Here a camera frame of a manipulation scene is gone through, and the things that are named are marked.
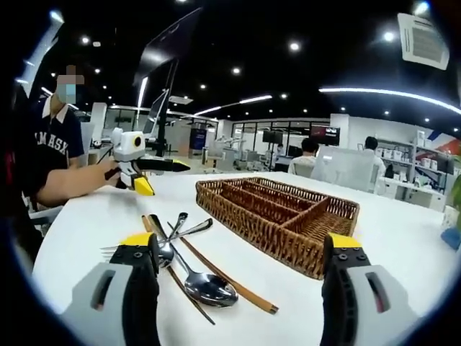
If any small silver spoon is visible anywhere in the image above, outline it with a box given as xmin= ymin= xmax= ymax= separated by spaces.
xmin=166 ymin=211 xmax=189 ymax=241

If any large black monitor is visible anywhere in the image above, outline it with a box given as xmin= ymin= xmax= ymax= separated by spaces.
xmin=133 ymin=6 xmax=202 ymax=87

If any white patterned cup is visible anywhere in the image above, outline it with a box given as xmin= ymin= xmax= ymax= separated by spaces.
xmin=442 ymin=205 xmax=457 ymax=231

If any brown wooden chopstick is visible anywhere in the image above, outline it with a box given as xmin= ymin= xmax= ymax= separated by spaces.
xmin=140 ymin=214 xmax=216 ymax=326
xmin=178 ymin=235 xmax=280 ymax=314

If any green potted plant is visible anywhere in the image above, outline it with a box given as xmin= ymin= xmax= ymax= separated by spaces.
xmin=448 ymin=154 xmax=461 ymax=210

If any straight ceiling light strip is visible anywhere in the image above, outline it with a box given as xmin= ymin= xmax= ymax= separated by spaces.
xmin=193 ymin=94 xmax=274 ymax=117

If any dark blue standing sign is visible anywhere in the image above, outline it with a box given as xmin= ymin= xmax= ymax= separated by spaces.
xmin=189 ymin=128 xmax=208 ymax=158

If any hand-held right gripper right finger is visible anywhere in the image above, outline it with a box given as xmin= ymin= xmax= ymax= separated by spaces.
xmin=321 ymin=232 xmax=422 ymax=346

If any wall display screen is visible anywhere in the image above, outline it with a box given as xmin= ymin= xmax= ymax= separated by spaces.
xmin=310 ymin=125 xmax=341 ymax=147

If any large silver spoon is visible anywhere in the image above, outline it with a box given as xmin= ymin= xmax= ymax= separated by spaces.
xmin=148 ymin=213 xmax=239 ymax=309

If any ceiling spotlights group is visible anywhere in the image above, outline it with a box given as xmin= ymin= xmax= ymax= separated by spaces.
xmin=50 ymin=1 xmax=433 ymax=116

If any blue cloth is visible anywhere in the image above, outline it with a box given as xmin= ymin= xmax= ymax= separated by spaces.
xmin=440 ymin=226 xmax=461 ymax=252

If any white office desk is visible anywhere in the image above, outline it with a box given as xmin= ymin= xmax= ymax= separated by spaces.
xmin=383 ymin=176 xmax=447 ymax=212

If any white background workstation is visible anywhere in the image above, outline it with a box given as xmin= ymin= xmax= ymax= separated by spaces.
xmin=203 ymin=133 xmax=260 ymax=172

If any person's left hand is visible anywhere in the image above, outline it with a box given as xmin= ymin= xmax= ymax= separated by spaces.
xmin=94 ymin=160 xmax=125 ymax=189

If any ceiling air conditioner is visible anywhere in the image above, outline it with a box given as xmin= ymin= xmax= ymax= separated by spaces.
xmin=397 ymin=12 xmax=451 ymax=71

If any white storage shelf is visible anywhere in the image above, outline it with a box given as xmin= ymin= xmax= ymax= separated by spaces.
xmin=377 ymin=131 xmax=455 ymax=174

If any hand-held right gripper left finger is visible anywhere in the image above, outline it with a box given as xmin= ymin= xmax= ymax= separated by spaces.
xmin=59 ymin=232 xmax=160 ymax=346

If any person's black printed t-shirt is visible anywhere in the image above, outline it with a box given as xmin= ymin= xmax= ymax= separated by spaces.
xmin=5 ymin=86 xmax=40 ymax=253

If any brown wicker storage tray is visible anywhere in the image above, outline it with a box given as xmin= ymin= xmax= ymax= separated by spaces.
xmin=194 ymin=176 xmax=361 ymax=280

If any silver laptop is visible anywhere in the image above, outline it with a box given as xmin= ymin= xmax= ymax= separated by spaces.
xmin=143 ymin=89 xmax=170 ymax=136

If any curved ceiling light strip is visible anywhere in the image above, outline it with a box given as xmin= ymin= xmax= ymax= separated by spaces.
xmin=318 ymin=86 xmax=461 ymax=116

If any white mesh office chair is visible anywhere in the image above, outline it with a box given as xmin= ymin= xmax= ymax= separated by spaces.
xmin=311 ymin=146 xmax=381 ymax=192

